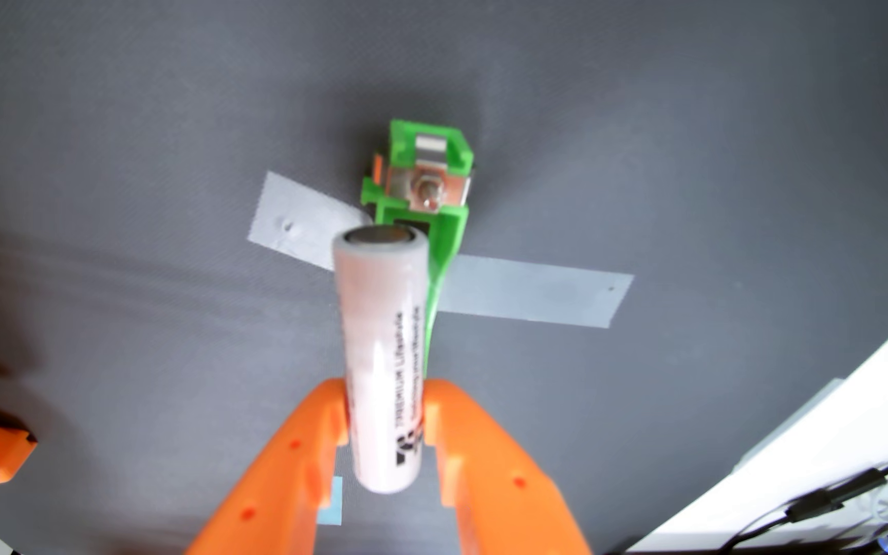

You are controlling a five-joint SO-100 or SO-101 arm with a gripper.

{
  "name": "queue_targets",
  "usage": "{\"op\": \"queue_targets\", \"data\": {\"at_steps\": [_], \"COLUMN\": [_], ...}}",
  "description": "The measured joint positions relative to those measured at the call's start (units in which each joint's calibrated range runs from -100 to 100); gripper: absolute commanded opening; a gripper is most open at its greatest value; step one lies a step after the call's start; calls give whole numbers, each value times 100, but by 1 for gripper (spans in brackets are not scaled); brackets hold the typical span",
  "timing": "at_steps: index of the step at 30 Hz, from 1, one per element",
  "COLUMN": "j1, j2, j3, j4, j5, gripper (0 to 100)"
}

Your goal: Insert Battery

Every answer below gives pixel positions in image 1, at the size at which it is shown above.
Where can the green battery holder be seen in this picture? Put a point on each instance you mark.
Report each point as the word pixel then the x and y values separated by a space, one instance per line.
pixel 405 139

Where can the white cylindrical battery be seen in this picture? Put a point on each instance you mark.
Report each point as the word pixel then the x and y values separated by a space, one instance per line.
pixel 378 331

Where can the blue tape piece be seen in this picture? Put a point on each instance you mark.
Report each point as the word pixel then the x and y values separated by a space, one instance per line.
pixel 330 501

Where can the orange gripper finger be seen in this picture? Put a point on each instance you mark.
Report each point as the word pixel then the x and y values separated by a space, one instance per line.
pixel 282 485
pixel 498 501

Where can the grey fabric mat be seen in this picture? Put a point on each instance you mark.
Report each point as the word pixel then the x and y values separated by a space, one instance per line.
pixel 105 115

